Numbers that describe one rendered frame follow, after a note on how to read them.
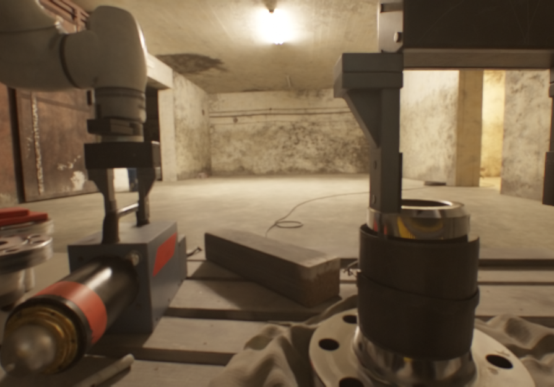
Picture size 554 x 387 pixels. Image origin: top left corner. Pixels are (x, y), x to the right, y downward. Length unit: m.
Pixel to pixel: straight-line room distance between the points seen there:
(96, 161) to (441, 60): 0.58
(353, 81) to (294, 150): 10.61
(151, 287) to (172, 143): 8.07
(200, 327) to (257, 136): 10.49
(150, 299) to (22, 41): 0.49
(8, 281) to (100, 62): 0.59
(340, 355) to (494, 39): 0.37
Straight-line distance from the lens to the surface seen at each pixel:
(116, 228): 0.60
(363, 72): 0.21
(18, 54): 0.71
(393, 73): 0.21
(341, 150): 10.86
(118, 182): 6.05
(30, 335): 0.44
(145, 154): 0.62
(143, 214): 0.65
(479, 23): 0.23
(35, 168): 4.91
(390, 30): 0.24
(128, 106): 0.63
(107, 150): 0.65
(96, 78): 0.66
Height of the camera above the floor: 0.44
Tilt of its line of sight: 6 degrees down
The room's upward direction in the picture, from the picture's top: 1 degrees counter-clockwise
